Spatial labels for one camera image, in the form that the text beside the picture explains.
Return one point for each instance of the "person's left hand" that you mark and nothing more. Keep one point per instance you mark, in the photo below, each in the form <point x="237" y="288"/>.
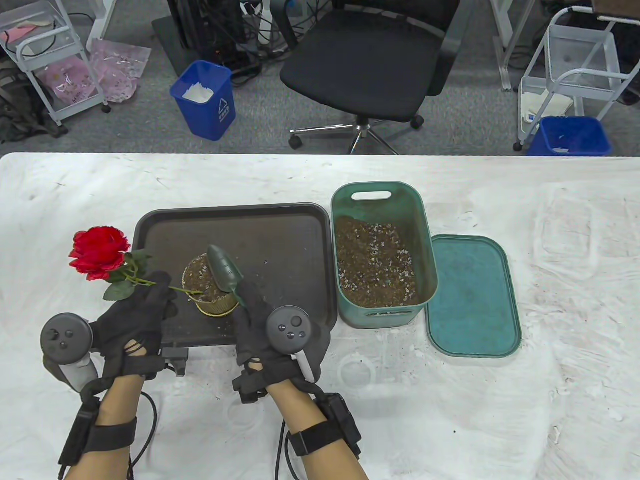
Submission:
<point x="131" y="327"/>

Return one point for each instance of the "person's right hand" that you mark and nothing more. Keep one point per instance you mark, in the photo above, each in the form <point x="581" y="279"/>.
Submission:
<point x="250" y="330"/>

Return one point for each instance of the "green plastic garden scoop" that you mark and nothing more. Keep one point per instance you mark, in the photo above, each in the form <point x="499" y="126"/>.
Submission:
<point x="225" y="270"/>

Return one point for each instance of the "brown potting mix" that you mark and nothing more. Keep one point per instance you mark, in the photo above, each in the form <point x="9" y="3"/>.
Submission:
<point x="372" y="270"/>
<point x="200" y="275"/>

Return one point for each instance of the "red artificial rose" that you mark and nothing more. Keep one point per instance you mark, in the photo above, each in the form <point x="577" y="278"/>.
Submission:
<point x="97" y="250"/>

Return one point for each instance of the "teal plastic bin lid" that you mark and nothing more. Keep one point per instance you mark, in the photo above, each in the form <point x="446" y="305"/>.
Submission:
<point x="475" y="300"/>

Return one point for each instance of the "gray right hand controller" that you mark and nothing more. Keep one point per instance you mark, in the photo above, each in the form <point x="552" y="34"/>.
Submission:
<point x="290" y="330"/>

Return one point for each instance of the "gray hand controller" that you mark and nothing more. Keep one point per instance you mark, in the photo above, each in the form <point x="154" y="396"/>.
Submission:
<point x="66" y="340"/>
<point x="290" y="330"/>

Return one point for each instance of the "gold ribbed flower pot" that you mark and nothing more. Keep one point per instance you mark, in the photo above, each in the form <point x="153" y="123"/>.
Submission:
<point x="215" y="307"/>

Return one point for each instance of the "gray left hand controller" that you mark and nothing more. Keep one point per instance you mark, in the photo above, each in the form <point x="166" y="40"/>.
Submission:
<point x="66" y="340"/>

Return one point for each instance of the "dark brown plastic tray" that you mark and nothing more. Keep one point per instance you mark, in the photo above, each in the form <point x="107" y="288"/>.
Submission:
<point x="290" y="250"/>

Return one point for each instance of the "teal plastic storage bin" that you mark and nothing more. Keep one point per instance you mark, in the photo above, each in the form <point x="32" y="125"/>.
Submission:
<point x="425" y="240"/>

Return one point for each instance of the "blue bin with white paper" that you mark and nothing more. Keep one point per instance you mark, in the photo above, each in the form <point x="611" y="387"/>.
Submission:
<point x="210" y="112"/>

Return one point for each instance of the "dark backpack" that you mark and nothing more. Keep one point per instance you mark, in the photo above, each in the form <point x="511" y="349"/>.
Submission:
<point x="20" y="115"/>

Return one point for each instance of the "pink plastic bag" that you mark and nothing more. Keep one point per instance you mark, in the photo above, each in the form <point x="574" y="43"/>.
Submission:
<point x="120" y="65"/>

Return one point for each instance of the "black office chair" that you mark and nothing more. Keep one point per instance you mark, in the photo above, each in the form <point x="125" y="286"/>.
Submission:
<point x="360" y="65"/>

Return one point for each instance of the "white cart with pink bag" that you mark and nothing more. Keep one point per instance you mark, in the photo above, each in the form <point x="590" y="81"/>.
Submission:
<point x="35" y="55"/>

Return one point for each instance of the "black computer tower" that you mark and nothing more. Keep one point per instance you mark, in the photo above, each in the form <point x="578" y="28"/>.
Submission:
<point x="210" y="30"/>

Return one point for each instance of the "white power strip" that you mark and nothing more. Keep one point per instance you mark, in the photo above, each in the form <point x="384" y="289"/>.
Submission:
<point x="262" y="22"/>

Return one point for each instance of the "blue plastic waste bin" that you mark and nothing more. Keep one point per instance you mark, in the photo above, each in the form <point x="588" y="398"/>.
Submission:
<point x="570" y="142"/>

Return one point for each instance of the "white cart with white box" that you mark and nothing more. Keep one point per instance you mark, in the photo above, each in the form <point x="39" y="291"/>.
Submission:
<point x="580" y="50"/>

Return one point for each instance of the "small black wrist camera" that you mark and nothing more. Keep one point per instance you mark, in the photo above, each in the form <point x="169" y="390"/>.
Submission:
<point x="175" y="361"/>
<point x="247" y="387"/>

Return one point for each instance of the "white table leg frame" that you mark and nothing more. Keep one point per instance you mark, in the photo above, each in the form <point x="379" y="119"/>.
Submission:
<point x="502" y="50"/>
<point x="102" y="20"/>

